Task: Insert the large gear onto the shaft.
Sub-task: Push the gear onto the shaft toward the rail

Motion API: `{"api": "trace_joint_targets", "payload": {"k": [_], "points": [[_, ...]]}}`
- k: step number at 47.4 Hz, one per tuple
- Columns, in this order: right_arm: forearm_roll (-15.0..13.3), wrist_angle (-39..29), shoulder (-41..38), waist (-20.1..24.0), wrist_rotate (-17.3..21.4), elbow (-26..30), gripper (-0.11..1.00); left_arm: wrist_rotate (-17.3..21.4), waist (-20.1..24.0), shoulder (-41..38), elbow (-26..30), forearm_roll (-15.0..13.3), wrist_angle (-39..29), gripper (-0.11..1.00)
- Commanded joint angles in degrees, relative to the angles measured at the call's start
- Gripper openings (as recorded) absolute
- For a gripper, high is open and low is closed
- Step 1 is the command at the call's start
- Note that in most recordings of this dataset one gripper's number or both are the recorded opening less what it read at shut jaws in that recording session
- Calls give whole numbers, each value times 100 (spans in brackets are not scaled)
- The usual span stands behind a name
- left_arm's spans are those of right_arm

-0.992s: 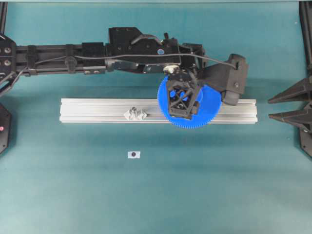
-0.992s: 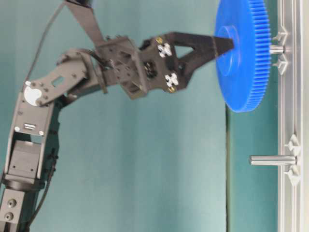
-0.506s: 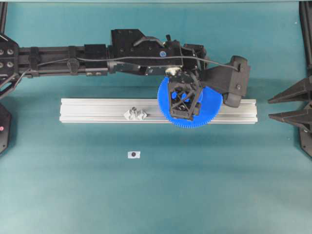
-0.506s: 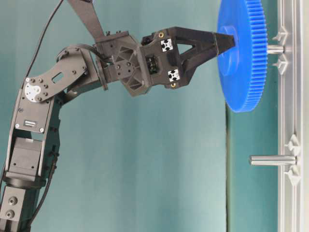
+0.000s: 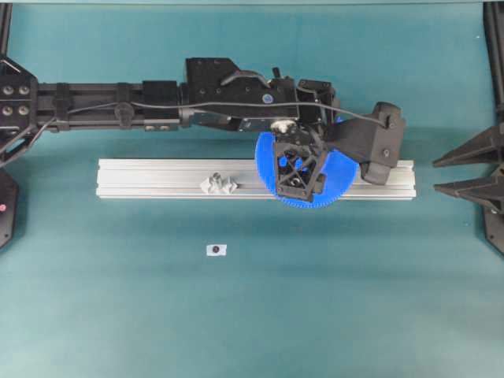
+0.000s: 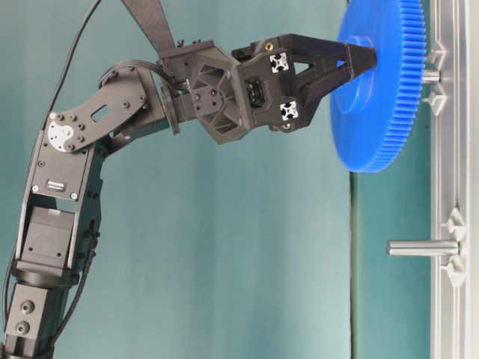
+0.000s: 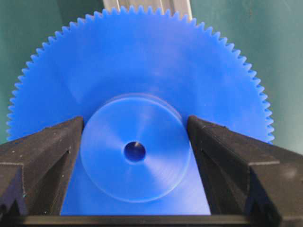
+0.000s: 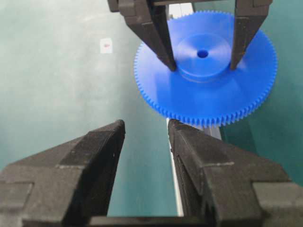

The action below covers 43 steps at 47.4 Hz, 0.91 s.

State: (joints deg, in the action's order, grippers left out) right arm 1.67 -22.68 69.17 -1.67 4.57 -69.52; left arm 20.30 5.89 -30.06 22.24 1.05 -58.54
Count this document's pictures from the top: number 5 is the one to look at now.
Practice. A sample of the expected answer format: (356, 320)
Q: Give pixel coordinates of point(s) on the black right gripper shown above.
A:
(484, 148)

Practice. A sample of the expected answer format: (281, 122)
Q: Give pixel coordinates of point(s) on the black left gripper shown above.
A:
(282, 105)

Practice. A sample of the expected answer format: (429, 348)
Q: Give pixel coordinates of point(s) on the large blue gear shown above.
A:
(339, 169)

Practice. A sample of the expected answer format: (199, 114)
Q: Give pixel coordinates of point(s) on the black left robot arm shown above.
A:
(29, 108)

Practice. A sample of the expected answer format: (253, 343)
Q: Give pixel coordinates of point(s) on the white marker sticker with dot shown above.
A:
(216, 250)

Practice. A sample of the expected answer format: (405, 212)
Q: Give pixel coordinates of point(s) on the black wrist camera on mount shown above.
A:
(374, 143)

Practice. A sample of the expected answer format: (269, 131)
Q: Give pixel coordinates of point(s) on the aluminium extrusion rail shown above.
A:
(181, 179)

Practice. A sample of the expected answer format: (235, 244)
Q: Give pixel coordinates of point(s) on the steel shaft at rail middle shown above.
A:
(215, 182)

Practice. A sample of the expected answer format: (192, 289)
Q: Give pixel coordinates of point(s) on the clear bracket beside middle shaft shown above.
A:
(208, 186)

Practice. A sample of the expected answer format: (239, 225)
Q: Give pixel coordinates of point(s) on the black right frame post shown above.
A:
(493, 27)

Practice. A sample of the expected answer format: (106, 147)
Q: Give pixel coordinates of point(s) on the black frame post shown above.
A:
(493, 27)
(6, 9)

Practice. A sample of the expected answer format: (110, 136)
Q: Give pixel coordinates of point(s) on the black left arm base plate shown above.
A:
(8, 200)

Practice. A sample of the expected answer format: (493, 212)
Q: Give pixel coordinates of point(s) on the black left frame post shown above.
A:
(6, 9)

